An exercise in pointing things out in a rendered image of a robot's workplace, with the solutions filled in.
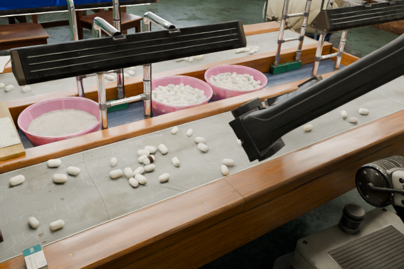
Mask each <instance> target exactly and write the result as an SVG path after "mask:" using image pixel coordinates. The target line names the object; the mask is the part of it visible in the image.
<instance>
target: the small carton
mask: <svg viewBox="0 0 404 269"><path fill-rule="evenodd" d="M22 252H23V257H24V259H25V263H26V267H27V269H49V268H48V265H47V261H46V258H45V255H44V253H43V249H42V247H41V244H37V245H35V246H32V247H29V248H27V249H24V250H22Z"/></svg>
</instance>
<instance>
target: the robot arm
mask: <svg viewBox="0 0 404 269"><path fill-rule="evenodd" d="M403 75H404V33H403V34H402V35H401V36H399V37H398V38H396V39H395V40H393V41H392V42H390V43H388V44H386V45H385V46H383V47H381V48H379V49H378V50H376V51H374V52H372V53H370V54H368V55H366V56H365V57H363V58H361V59H359V60H357V61H355V62H353V63H351V64H350V65H348V66H346V67H345V68H342V69H341V70H339V71H337V72H335V73H333V74H332V75H330V76H328V77H326V78H324V79H323V77H322V76H319V77H317V76H316V75H315V76H314V77H312V78H310V79H309V80H306V81H305V82H303V83H300V85H298V89H297V90H296V91H294V92H289V93H285V94H281V95H277V96H275V97H271V98H267V99H266V100H265V105H264V106H263V105H262V103H261V101H260V99H259V97H257V98H255V99H253V100H251V101H249V102H247V103H245V104H242V105H241V106H239V107H237V108H236V109H234V110H232V111H231V113H232V115H233V116H234V120H232V121H230V122H229V125H230V127H231V128H232V129H233V131H234V133H235V135H236V136H237V138H238V140H240V141H241V146H242V147H243V149H244V151H245V152H246V154H247V156H248V159H249V161H250V162H253V161H255V160H258V161H259V162H261V161H263V160H266V159H268V158H269V157H271V156H273V155H274V154H276V153H277V152H278V151H279V150H280V149H282V148H283V147H284V146H285V143H284V141H283V140H282V138H281V137H282V136H284V135H285V134H287V133H288V132H290V131H292V130H294V129H296V128H298V127H300V126H302V125H304V124H306V123H308V122H310V121H312V120H314V119H316V118H318V117H320V116H322V115H324V114H326V113H328V112H330V111H332V110H334V109H336V108H338V107H340V106H342V105H344V104H346V103H348V102H350V101H352V100H354V99H356V98H358V97H361V96H362V95H364V94H367V93H368V92H370V91H373V90H374V89H376V88H379V87H380V86H382V85H385V84H386V83H388V82H391V81H392V80H394V79H397V78H398V77H400V76H403Z"/></svg>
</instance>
